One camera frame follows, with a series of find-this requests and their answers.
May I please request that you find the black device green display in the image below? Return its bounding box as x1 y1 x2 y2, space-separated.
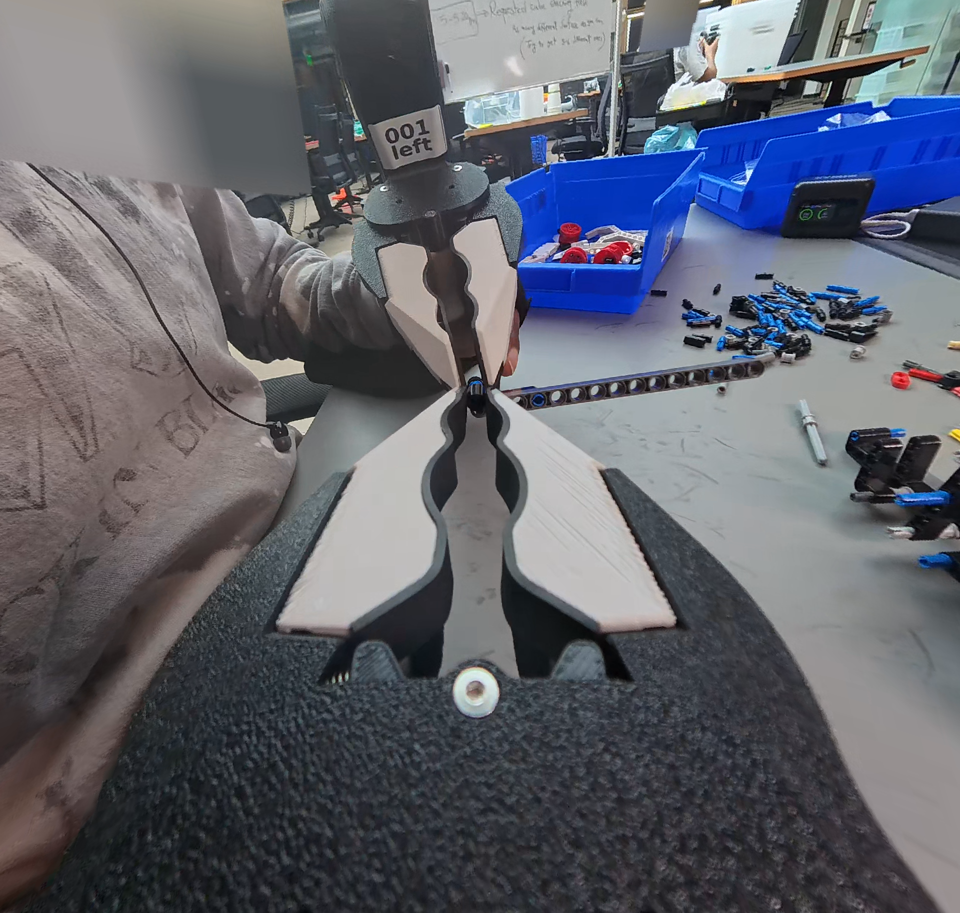
781 176 876 239

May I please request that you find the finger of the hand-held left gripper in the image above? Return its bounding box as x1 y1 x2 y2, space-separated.
375 240 466 391
452 217 520 388

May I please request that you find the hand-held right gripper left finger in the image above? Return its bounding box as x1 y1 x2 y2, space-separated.
276 388 470 678

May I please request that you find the black clip microphone cable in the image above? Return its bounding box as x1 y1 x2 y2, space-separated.
28 165 295 454

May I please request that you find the light grey axle rod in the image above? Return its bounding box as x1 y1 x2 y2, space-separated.
797 399 828 467

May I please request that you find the blue bin with wheel parts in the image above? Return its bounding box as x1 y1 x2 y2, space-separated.
506 149 706 316

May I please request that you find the black chair armrest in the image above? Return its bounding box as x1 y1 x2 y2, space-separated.
258 373 331 423

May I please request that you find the person's left forearm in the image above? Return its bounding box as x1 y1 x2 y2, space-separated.
176 181 451 397

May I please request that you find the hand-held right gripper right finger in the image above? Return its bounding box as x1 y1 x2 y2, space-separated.
484 389 679 679

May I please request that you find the person's grey printed sweatshirt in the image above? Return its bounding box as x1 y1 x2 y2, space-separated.
0 159 301 907

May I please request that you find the grey desk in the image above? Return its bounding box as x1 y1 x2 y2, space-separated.
279 204 960 913

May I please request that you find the person's left hand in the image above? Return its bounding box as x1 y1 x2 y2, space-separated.
498 305 524 380

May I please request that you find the white coiled cable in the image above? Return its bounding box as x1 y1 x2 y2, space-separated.
862 210 921 241

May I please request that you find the long blue plastic bin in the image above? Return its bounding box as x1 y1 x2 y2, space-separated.
696 106 960 232
817 95 960 134

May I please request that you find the long grey holed beam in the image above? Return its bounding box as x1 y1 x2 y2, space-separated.
504 352 775 412

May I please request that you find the partly built brick truck chassis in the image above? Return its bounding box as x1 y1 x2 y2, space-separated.
846 427 960 584

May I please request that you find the pile of black blue pins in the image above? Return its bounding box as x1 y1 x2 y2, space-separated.
651 271 895 365

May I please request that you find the wooden top standing desk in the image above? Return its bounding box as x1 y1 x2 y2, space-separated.
720 46 931 108

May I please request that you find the whiteboard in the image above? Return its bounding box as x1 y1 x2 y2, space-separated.
408 0 620 104

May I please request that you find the black office chair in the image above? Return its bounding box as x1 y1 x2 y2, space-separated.
618 50 676 155

